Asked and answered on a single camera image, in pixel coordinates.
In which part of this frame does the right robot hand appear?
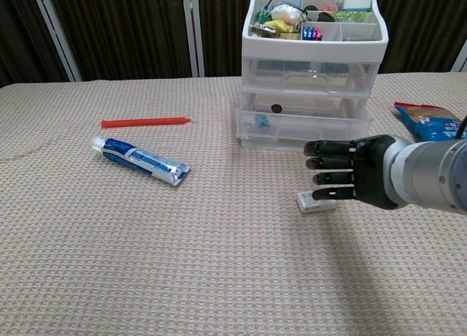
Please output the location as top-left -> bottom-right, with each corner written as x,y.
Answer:
304,134 -> 399,210

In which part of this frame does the clear drawer holding binder clip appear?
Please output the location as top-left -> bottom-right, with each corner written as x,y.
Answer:
235,105 -> 370,153

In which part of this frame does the small white cardboard box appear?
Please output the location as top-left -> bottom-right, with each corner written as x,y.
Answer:
296,191 -> 337,215

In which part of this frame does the white plastic drawer organizer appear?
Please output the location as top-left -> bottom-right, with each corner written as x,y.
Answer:
240,0 -> 388,150

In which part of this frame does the green patterned packet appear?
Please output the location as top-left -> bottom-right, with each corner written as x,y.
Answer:
332,10 -> 368,23

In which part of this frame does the white blue eraser box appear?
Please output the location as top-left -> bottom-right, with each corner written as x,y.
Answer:
342,0 -> 372,12

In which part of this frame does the blue red snack bag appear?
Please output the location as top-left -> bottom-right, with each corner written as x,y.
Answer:
393,101 -> 467,142

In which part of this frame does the coloured push pins set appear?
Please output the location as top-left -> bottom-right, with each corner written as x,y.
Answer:
301,26 -> 324,41

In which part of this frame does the metal bulldog clip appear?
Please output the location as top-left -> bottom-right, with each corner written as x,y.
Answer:
250,23 -> 277,37

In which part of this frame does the white crumpled wad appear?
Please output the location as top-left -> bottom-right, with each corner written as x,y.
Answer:
271,4 -> 304,23

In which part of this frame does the green clips bundle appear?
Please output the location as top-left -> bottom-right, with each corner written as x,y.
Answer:
255,5 -> 273,23

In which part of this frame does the beige woven tablecloth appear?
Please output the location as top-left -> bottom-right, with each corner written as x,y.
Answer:
0,72 -> 467,336

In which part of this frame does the red candle stick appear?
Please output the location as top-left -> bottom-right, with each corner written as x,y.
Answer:
101,116 -> 193,129

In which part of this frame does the blue white toothpaste tube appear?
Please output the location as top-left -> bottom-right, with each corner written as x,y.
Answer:
90,135 -> 192,187

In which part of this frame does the dark brown curtain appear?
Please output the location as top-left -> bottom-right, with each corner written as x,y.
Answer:
0,0 -> 467,88

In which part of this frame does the clear drawer with arched handle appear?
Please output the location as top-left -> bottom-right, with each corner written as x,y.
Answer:
243,57 -> 377,94

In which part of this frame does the white partition frame post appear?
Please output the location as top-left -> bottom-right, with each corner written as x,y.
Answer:
181,0 -> 206,77
29,0 -> 82,83
451,43 -> 467,73

